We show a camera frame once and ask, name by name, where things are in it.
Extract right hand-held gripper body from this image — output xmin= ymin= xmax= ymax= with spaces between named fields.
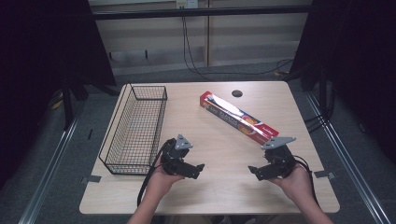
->
xmin=261 ymin=136 xmax=297 ymax=179

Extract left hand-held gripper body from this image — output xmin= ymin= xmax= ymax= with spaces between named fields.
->
xmin=160 ymin=133 xmax=195 ymax=177

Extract person's left hand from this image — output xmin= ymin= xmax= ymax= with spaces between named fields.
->
xmin=145 ymin=154 xmax=186 ymax=200

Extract person's right hand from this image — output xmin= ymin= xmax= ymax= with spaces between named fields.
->
xmin=268 ymin=163 xmax=313 ymax=202

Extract grey tape piece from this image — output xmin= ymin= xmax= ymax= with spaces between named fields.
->
xmin=79 ymin=175 xmax=103 ymax=185
xmin=313 ymin=170 xmax=336 ymax=180

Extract red long foil box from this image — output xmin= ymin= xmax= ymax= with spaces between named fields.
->
xmin=199 ymin=91 xmax=280 ymax=147

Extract black metal stand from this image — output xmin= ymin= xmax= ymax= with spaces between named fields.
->
xmin=61 ymin=81 xmax=92 ymax=132

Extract dark curtain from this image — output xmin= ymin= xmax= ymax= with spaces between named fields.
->
xmin=289 ymin=0 xmax=396 ymax=164
xmin=0 ymin=0 xmax=118 ymax=190

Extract black horizontal metal bar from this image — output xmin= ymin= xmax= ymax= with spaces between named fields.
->
xmin=92 ymin=5 xmax=313 ymax=21

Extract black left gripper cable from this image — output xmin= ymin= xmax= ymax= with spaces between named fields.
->
xmin=136 ymin=138 xmax=176 ymax=208

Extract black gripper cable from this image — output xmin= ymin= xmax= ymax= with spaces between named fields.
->
xmin=292 ymin=154 xmax=321 ymax=207
xmin=136 ymin=138 xmax=176 ymax=208

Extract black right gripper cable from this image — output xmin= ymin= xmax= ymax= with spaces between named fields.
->
xmin=292 ymin=154 xmax=321 ymax=207

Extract black wire basket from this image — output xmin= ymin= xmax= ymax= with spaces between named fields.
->
xmin=98 ymin=83 xmax=169 ymax=176

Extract black floor cables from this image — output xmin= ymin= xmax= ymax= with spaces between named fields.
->
xmin=303 ymin=87 xmax=337 ymax=134

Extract metal floor rail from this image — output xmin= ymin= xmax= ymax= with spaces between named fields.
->
xmin=17 ymin=115 xmax=81 ymax=224
xmin=304 ymin=91 xmax=393 ymax=224

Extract black hanging wall cable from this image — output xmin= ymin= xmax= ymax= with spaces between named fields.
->
xmin=181 ymin=16 xmax=295 ymax=82

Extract white wall socket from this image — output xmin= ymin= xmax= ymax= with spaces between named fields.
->
xmin=176 ymin=0 xmax=200 ymax=9

